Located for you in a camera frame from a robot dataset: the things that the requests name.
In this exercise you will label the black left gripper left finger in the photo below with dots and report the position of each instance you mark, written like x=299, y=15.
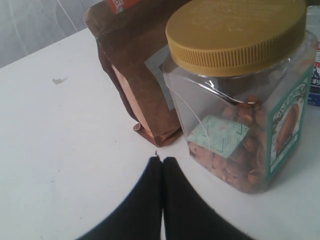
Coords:
x=139, y=216

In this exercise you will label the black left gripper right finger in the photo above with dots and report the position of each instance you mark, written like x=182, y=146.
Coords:
x=186, y=215

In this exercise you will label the clear nut jar yellow lid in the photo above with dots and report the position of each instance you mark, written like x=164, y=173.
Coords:
x=239, y=74

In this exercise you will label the brown kraft standup pouch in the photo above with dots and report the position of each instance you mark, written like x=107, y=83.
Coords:
x=132, y=47

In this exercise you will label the small white blue carton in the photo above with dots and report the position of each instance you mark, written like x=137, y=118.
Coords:
x=313, y=26

